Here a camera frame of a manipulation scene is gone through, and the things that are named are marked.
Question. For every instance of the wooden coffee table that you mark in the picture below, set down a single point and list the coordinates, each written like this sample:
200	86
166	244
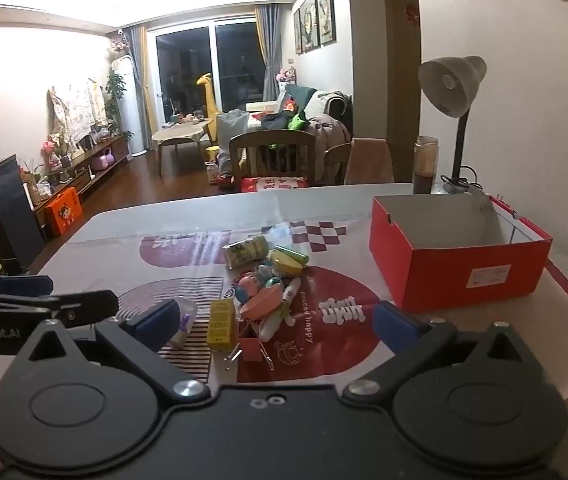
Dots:
187	132

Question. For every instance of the red white printed table mat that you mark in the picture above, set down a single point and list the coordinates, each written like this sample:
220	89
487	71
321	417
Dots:
149	254

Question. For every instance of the glass jar with brown liquid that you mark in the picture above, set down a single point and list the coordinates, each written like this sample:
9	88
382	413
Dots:
426	152

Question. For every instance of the pink binder clip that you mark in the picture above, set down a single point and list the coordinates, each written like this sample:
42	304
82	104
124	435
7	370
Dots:
251	349

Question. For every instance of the pink heart-shaped bowl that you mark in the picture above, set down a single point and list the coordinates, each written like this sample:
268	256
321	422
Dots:
266	300

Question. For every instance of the pink towel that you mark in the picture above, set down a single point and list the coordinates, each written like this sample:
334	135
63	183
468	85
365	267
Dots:
369	162

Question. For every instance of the wooden chair with pink towel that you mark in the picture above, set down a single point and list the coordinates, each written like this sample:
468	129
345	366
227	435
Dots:
335	162

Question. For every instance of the yellow small box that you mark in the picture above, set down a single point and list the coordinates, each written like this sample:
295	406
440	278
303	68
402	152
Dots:
221	331

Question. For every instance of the wooden dining chair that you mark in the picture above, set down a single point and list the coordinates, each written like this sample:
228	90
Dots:
273	154

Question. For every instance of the white glue stick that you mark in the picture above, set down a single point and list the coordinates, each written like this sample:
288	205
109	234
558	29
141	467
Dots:
269	325

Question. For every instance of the orange cartoon box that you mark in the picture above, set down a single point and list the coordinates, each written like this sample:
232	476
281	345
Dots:
63	210

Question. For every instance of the yellow round toy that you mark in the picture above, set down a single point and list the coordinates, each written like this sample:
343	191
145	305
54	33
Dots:
285	265

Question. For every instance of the sofa with clothes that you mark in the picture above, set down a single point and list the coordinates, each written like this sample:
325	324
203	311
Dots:
328	115

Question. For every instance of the grey desk lamp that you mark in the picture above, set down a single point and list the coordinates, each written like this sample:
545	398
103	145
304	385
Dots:
451	84

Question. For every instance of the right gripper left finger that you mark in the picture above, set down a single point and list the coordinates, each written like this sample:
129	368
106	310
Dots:
96	394

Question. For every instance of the red cardboard box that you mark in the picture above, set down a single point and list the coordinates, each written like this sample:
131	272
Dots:
441	252

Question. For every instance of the green cylinder tube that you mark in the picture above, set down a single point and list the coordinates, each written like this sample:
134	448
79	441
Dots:
299	257

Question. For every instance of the blue white astronaut keychain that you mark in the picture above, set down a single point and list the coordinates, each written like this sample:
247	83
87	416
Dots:
267	275

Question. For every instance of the red cushion pack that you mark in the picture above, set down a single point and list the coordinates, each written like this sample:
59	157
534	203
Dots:
261	184

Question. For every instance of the yellow giraffe toy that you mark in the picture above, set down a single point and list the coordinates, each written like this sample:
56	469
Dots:
212	110

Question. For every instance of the green-lid seasoning jar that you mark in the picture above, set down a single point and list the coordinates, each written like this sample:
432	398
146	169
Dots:
242	252

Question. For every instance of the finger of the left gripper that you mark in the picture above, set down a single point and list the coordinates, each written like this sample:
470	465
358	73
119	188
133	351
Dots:
26	285
71	310

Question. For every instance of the wooden tv cabinet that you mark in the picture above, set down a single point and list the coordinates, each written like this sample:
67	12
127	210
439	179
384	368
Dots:
83	175

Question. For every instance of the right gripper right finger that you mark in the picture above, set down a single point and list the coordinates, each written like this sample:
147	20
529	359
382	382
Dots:
463	397

